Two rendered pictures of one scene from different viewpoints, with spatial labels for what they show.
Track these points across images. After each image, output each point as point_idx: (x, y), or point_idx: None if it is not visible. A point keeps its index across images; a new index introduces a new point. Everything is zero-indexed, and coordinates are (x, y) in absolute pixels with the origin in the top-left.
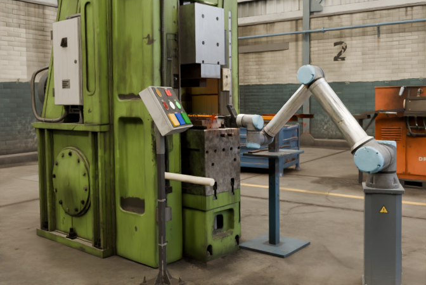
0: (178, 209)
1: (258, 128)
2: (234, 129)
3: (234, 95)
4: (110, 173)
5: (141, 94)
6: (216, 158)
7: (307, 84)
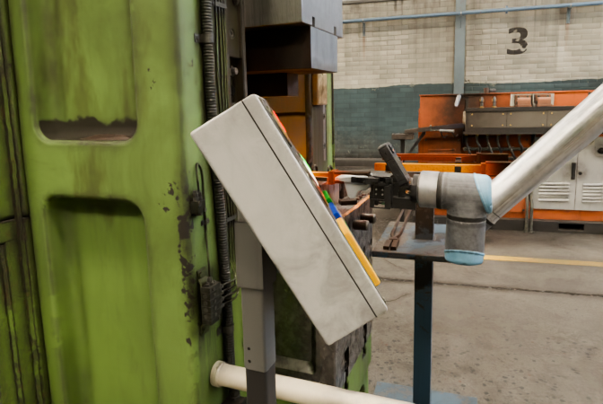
0: None
1: (491, 212)
2: (367, 201)
3: (327, 114)
4: (32, 363)
5: (208, 136)
6: None
7: None
